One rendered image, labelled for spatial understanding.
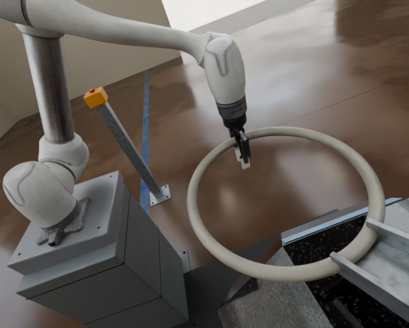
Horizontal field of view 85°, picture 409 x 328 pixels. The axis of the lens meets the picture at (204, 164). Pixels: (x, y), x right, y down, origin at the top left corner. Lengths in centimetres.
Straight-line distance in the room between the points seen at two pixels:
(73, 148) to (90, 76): 599
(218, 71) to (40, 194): 71
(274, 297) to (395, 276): 27
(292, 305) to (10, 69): 744
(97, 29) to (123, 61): 609
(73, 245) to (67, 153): 35
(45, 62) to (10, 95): 693
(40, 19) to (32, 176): 49
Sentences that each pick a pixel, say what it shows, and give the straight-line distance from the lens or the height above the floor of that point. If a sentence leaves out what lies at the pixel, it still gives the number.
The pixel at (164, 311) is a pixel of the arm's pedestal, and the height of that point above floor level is 24.
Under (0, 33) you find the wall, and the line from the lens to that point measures 738.
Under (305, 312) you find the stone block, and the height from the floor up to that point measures 84.
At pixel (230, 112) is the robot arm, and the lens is 68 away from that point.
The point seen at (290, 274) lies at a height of 96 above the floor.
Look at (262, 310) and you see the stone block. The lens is 72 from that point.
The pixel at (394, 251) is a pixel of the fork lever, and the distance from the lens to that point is 59.
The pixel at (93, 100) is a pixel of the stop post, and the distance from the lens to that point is 171.
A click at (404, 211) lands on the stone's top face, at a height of 87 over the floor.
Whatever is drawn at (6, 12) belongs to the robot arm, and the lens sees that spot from 72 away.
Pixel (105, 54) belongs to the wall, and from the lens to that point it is 677.
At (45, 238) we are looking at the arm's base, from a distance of 107.
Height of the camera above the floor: 144
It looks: 38 degrees down
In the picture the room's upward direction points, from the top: 22 degrees counter-clockwise
